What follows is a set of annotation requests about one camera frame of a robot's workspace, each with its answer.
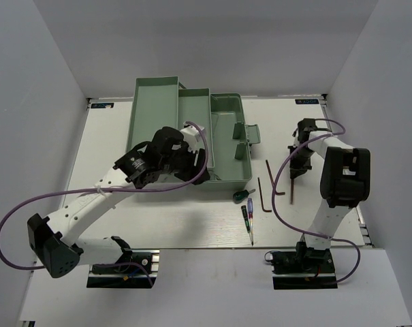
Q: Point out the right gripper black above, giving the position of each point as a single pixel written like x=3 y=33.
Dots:
x=297 y=169

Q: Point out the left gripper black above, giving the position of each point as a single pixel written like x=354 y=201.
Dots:
x=193 y=169

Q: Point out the long dark hex key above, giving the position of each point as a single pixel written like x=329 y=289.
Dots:
x=262 y=198

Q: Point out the green toolbox with clear lid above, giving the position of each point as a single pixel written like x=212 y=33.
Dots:
x=211 y=121

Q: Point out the stubby green screwdriver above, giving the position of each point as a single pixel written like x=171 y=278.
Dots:
x=240 y=196

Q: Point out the black green precision screwdriver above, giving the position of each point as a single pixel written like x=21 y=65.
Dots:
x=247 y=222

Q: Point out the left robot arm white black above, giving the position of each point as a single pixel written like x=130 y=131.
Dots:
x=57 y=238

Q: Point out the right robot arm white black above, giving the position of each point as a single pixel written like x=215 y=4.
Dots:
x=345 y=182

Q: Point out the right blue table label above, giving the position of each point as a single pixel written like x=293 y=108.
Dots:
x=306 y=101

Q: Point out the blue table label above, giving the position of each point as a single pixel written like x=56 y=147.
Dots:
x=102 y=105
x=306 y=101

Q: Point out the left blue table label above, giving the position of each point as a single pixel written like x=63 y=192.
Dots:
x=102 y=105

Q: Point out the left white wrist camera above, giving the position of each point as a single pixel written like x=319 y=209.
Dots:
x=191 y=135

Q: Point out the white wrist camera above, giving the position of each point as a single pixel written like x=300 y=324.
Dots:
x=299 y=137
x=191 y=135

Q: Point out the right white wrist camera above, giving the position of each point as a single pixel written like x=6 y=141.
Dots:
x=299 y=137

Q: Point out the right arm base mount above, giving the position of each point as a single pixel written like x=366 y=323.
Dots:
x=295 y=270

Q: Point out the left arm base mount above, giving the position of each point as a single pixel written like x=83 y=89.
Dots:
x=140 y=272

